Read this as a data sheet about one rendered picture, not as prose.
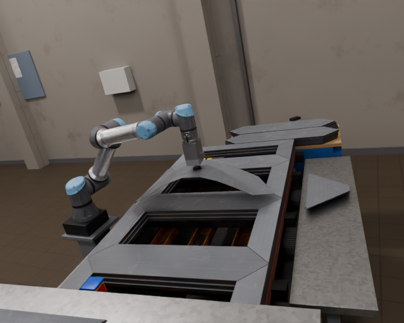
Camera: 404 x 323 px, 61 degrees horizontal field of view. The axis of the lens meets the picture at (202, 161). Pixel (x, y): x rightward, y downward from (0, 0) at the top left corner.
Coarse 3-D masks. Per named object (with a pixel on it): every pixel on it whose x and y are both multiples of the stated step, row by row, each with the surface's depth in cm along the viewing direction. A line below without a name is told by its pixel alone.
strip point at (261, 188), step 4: (260, 180) 160; (256, 184) 156; (260, 184) 157; (264, 184) 158; (256, 188) 152; (260, 188) 154; (264, 188) 155; (268, 188) 156; (256, 192) 150; (260, 192) 151; (264, 192) 152; (268, 192) 153; (272, 192) 154
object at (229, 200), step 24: (264, 168) 189; (288, 168) 182; (168, 192) 191; (192, 192) 178; (216, 192) 172; (240, 192) 167; (144, 216) 168; (168, 216) 165; (192, 216) 160; (216, 216) 156; (240, 216) 152; (120, 240) 148; (144, 288) 123; (168, 288) 119; (192, 288) 116; (216, 288) 113; (264, 288) 106
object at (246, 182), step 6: (240, 174) 159; (246, 174) 161; (252, 174) 162; (240, 180) 155; (246, 180) 156; (252, 180) 158; (240, 186) 150; (246, 186) 152; (252, 186) 153; (246, 192) 147; (252, 192) 149
